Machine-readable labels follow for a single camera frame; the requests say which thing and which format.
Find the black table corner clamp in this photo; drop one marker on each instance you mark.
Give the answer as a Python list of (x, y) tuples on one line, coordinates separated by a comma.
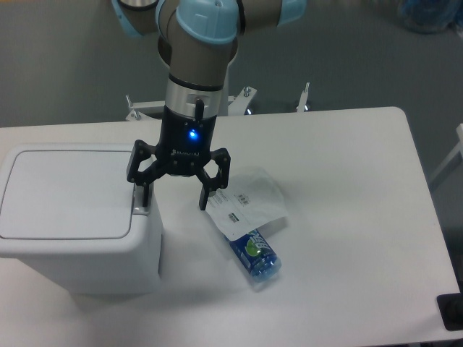
[(450, 307)]

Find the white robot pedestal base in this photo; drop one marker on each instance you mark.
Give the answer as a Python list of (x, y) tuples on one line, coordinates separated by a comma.
[(230, 105)]

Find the white plastic trash can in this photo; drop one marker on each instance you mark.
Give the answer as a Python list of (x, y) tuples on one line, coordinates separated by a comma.
[(69, 212)]

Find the white frame at right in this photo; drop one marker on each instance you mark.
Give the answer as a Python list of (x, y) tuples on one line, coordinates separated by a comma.
[(449, 164)]

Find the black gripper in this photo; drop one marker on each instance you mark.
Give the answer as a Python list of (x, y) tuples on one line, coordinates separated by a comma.
[(183, 149)]

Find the blue plastic bag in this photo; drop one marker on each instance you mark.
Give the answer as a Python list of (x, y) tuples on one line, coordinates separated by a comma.
[(427, 17)]

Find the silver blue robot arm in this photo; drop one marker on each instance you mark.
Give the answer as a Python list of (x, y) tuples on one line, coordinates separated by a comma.
[(197, 40)]

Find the blue plastic bottle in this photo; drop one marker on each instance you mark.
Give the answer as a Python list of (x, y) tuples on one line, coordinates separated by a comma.
[(256, 255)]

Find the white plastic pouch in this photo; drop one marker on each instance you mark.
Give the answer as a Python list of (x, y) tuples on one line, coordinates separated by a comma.
[(251, 200)]

